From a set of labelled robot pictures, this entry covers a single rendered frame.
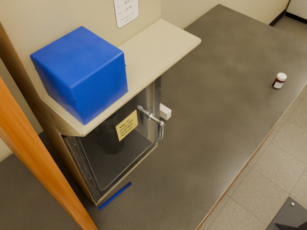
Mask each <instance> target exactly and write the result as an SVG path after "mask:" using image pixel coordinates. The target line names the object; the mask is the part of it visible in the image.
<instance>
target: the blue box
mask: <svg viewBox="0 0 307 230"><path fill-rule="evenodd" d="M30 58H31V60H32V62H33V64H34V66H35V69H36V71H37V73H38V75H39V77H40V79H41V81H42V83H43V85H44V88H45V90H46V92H47V94H48V95H49V96H50V97H51V98H52V99H53V100H55V101H56V102H57V103H58V104H59V105H61V106H62V107H63V108H64V109H65V110H66V111H68V112H69V113H70V114H71V115H72V116H73V117H74V118H75V119H77V120H78V121H79V122H80V123H81V124H83V125H86V124H88V123H89V122H90V121H91V120H93V119H94V118H95V117H96V116H98V115H99V114H100V113H101V112H103V111H104V110H105V109H107V108H108V107H109V106H111V105H112V104H113V103H115V102H116V101H117V100H118V99H120V98H121V97H122V96H123V95H125V94H126V93H127V92H128V85H127V74H126V64H125V57H124V52H123V51H122V50H120V49H119V48H117V47H116V46H114V45H112V44H111V43H109V42H108V41H106V40H104V39H103V38H101V37H99V36H98V35H96V34H95V33H93V32H91V31H90V30H88V29H87V28H85V27H83V26H80V27H79V28H77V29H75V30H73V31H71V32H70V33H68V34H66V35H64V36H63V37H61V38H59V39H57V40H55V41H53V42H52V43H50V44H48V45H46V46H45V47H43V48H41V49H39V50H38V51H36V52H34V53H32V54H31V55H30Z"/></svg>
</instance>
